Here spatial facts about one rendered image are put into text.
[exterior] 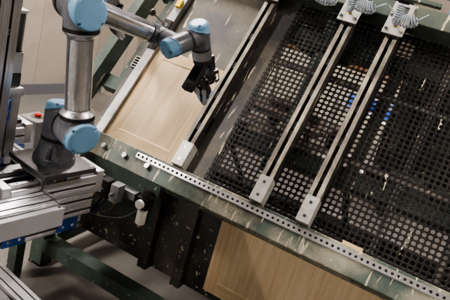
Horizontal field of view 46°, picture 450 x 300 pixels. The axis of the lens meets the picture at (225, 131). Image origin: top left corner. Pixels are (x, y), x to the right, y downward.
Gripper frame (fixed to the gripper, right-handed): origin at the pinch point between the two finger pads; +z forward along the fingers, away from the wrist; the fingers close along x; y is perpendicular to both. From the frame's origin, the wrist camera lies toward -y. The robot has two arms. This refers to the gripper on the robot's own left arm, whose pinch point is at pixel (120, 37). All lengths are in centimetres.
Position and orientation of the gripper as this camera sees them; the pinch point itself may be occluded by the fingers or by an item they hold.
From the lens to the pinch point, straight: 269.4
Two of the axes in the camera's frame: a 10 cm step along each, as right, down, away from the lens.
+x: 5.3, -6.6, 5.2
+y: 8.3, 3.1, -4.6
